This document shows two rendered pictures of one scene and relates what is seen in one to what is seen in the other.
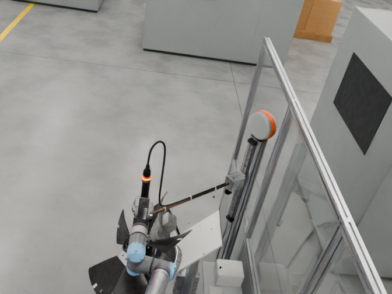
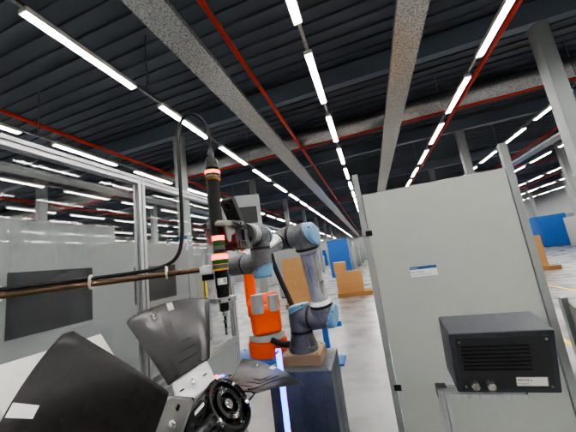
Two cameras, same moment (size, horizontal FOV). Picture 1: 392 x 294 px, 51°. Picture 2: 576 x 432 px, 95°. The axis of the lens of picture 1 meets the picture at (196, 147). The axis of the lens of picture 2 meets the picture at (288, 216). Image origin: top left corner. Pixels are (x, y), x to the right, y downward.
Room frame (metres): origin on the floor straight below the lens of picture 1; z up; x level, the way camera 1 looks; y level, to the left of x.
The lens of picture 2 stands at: (2.02, 0.68, 1.50)
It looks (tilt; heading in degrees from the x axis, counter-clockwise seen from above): 10 degrees up; 205
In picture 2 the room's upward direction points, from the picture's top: 8 degrees counter-clockwise
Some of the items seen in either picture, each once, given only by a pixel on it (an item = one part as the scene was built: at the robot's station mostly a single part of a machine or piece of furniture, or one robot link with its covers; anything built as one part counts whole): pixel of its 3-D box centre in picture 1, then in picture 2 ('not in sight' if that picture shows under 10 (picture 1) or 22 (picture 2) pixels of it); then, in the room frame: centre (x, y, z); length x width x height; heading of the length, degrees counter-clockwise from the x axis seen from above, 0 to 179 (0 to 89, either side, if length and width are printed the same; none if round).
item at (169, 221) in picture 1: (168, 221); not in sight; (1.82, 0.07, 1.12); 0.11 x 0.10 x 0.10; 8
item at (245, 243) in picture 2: (140, 221); (237, 235); (1.33, 0.18, 1.61); 0.12 x 0.08 x 0.09; 6
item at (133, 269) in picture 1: (139, 262); (258, 262); (1.17, 0.15, 1.51); 0.11 x 0.08 x 0.11; 86
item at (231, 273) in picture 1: (228, 270); not in sight; (1.71, -0.35, 0.92); 0.17 x 0.16 x 0.11; 98
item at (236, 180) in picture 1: (235, 181); not in sight; (1.86, -0.26, 1.51); 0.10 x 0.07 x 0.08; 133
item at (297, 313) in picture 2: not in sight; (301, 315); (0.69, 0.07, 1.21); 0.13 x 0.12 x 0.14; 86
